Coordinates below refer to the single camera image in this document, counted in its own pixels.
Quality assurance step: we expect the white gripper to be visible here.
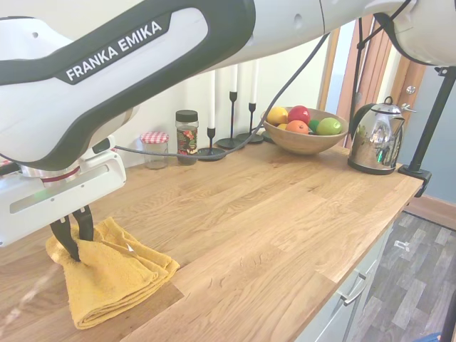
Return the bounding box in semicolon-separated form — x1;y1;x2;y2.
0;137;128;265

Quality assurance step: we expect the yellow terry towel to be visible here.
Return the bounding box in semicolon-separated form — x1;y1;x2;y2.
45;216;182;331

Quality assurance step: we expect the spice jar black lid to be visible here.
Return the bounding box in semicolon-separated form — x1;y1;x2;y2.
175;109;200;167

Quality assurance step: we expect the short black candle holder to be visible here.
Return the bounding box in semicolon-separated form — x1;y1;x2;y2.
196;126;227;162

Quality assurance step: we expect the tall black candle holder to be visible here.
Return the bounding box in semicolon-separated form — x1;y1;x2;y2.
215;90;247;150

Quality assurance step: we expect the medium black candle holder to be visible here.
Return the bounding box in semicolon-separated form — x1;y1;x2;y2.
235;102;266;145

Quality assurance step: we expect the yellow lemon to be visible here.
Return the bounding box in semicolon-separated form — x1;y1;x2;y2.
266;106;290;126

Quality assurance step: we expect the wooden fruit bowl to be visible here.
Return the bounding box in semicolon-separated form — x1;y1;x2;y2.
260;106;351;156

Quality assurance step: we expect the orange fruit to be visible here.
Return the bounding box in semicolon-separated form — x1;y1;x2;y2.
285;120;311;136

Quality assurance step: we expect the red apple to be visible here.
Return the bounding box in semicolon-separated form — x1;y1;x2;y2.
287;105;312;125

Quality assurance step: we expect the green apple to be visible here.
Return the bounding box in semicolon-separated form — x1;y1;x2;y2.
316;117;344;137

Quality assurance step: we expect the pale green cabinet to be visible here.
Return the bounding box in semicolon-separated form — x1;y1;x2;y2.
294;213;397;342

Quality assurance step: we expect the stainless steel kettle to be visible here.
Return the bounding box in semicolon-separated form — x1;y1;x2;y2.
347;95;408;177

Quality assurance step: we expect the brown wooden door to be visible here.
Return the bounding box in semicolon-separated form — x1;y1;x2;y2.
336;14;428;150

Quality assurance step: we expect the silver drawer handle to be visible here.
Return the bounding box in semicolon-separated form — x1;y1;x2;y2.
339;271;368;306

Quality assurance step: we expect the thin black cable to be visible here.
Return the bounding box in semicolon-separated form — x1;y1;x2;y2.
350;0;410;120

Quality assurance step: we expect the black clamp camera stand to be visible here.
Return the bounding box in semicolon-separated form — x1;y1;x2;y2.
398;66;456;199

